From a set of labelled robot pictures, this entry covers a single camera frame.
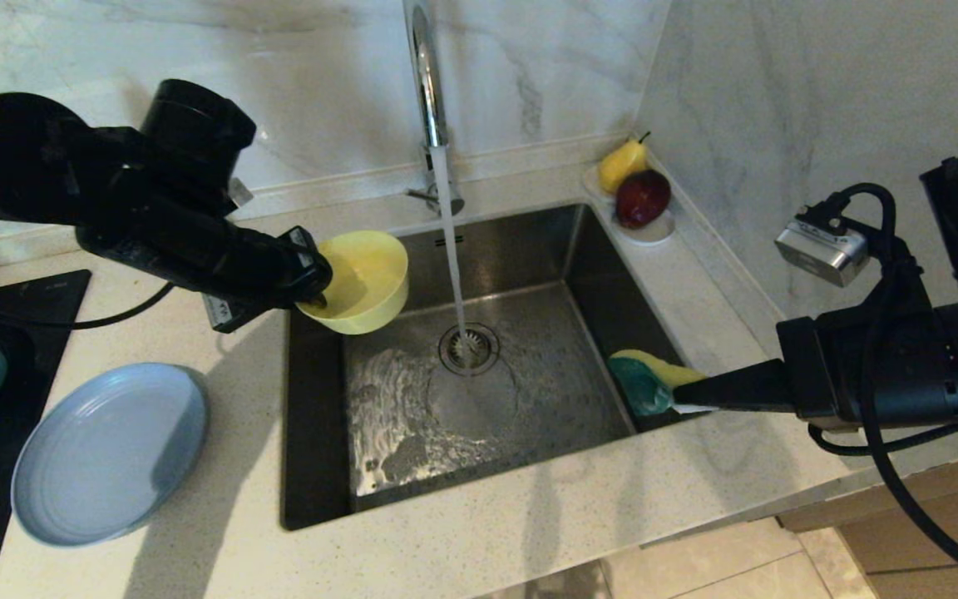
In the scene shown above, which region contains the yellow plastic bowl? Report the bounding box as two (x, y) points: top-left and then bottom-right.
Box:
(295, 230), (411, 337)

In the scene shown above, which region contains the yellow sponge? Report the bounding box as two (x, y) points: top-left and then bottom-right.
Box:
(609, 349), (710, 418)

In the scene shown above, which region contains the chrome faucet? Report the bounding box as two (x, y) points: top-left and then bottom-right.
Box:
(407, 0), (466, 219)

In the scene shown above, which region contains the stainless steel sink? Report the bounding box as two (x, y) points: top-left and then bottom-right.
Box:
(281, 202), (713, 531)

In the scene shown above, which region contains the round metal sink drain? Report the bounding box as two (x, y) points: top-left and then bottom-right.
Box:
(437, 323), (501, 377)

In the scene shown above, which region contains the running water stream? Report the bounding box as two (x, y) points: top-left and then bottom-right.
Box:
(432, 148), (473, 374)

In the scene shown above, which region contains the small white dish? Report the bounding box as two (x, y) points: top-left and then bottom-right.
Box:
(583, 165), (679, 246)

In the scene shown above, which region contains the wooden cabinet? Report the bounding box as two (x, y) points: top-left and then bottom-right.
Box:
(778, 441), (958, 599)

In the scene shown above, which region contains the black induction cooktop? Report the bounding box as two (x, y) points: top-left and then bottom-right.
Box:
(0, 269), (92, 599)

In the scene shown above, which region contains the dark red apple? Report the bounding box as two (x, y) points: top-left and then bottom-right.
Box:
(614, 169), (672, 230)

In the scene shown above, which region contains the blue-grey plate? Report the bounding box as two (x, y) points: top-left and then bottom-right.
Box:
(10, 362), (210, 548)

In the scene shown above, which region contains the yellow pear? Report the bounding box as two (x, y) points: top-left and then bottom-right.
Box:
(597, 131), (650, 196)

